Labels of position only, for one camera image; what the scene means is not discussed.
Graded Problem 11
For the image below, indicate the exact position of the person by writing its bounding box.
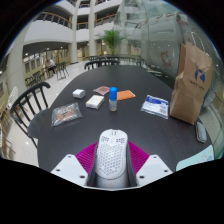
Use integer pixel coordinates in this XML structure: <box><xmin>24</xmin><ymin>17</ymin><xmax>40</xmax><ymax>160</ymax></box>
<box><xmin>45</xmin><ymin>58</ymin><xmax>58</xmax><ymax>75</ymax></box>

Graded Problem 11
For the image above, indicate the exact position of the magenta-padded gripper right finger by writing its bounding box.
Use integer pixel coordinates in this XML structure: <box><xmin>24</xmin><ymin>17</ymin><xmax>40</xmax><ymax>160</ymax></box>
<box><xmin>126</xmin><ymin>141</ymin><xmax>174</xmax><ymax>187</ymax></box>

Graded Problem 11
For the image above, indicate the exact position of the white plastic tissue packet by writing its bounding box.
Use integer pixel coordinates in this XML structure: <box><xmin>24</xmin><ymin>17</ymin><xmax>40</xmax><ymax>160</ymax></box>
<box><xmin>140</xmin><ymin>94</ymin><xmax>170</xmax><ymax>120</ymax></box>

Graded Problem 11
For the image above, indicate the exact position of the white perforated computer mouse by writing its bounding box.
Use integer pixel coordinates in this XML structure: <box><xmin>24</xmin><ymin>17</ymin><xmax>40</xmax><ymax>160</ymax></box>
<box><xmin>94</xmin><ymin>128</ymin><xmax>129</xmax><ymax>188</ymax></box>

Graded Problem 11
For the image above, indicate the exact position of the light teal printed mouse pad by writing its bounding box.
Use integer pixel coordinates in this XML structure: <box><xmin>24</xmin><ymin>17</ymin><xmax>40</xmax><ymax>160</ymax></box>
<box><xmin>175</xmin><ymin>144</ymin><xmax>215</xmax><ymax>172</ymax></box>

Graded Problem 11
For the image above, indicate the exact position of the group of black chairs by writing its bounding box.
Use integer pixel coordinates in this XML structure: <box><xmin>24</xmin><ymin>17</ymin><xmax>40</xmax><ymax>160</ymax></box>
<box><xmin>24</xmin><ymin>61</ymin><xmax>70</xmax><ymax>88</ymax></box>

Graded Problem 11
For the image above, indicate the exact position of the brown paper bag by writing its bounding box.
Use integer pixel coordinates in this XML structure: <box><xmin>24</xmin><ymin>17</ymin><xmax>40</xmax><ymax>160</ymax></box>
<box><xmin>169</xmin><ymin>31</ymin><xmax>213</xmax><ymax>126</ymax></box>

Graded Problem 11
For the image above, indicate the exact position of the white lattice chair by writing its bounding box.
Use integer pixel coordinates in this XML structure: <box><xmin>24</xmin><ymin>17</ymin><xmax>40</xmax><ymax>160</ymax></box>
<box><xmin>6</xmin><ymin>85</ymin><xmax>20</xmax><ymax>111</ymax></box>

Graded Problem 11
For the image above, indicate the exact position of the small white box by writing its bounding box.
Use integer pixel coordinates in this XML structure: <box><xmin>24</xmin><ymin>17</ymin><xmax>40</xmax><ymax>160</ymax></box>
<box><xmin>72</xmin><ymin>88</ymin><xmax>87</xmax><ymax>100</ymax></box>

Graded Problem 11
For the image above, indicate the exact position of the green potted palm plant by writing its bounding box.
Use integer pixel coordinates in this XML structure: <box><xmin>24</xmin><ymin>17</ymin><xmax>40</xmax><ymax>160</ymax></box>
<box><xmin>97</xmin><ymin>29</ymin><xmax>128</xmax><ymax>56</ymax></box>

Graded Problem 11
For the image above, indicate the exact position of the brownish pink flat packet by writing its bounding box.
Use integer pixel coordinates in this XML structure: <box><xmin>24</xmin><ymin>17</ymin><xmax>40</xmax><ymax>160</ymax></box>
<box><xmin>92</xmin><ymin>85</ymin><xmax>111</xmax><ymax>96</ymax></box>

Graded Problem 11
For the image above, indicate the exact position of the cream rectangular box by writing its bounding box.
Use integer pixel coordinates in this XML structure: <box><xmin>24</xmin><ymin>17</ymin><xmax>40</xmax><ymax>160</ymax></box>
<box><xmin>85</xmin><ymin>94</ymin><xmax>105</xmax><ymax>110</ymax></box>

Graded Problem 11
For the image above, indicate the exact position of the clear plastic snack packet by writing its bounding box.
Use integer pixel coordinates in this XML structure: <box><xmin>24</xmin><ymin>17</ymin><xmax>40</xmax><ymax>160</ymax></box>
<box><xmin>50</xmin><ymin>101</ymin><xmax>84</xmax><ymax>128</ymax></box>

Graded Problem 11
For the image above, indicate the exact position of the black wooden spindle chair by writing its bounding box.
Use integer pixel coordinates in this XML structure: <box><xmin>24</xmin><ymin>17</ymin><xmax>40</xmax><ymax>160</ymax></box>
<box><xmin>9</xmin><ymin>81</ymin><xmax>52</xmax><ymax>149</ymax></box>
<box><xmin>83</xmin><ymin>59</ymin><xmax>121</xmax><ymax>71</ymax></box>

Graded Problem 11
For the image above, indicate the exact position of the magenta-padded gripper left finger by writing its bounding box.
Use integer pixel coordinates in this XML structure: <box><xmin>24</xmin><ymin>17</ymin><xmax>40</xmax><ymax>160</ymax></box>
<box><xmin>50</xmin><ymin>141</ymin><xmax>100</xmax><ymax>187</ymax></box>

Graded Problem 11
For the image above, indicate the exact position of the small blue-capped bottle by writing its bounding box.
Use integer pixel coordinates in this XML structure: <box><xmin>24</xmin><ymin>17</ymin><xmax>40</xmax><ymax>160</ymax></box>
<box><xmin>108</xmin><ymin>86</ymin><xmax>119</xmax><ymax>112</ymax></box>

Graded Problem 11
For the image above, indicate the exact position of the grey rectangular pouch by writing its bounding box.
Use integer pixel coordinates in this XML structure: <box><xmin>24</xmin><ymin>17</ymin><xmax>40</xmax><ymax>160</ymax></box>
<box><xmin>195</xmin><ymin>120</ymin><xmax>208</xmax><ymax>144</ymax></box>

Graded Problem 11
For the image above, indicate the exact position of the orange flat packet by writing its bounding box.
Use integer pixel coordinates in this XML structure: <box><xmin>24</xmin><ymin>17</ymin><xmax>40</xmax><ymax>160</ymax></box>
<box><xmin>116</xmin><ymin>89</ymin><xmax>137</xmax><ymax>102</ymax></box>

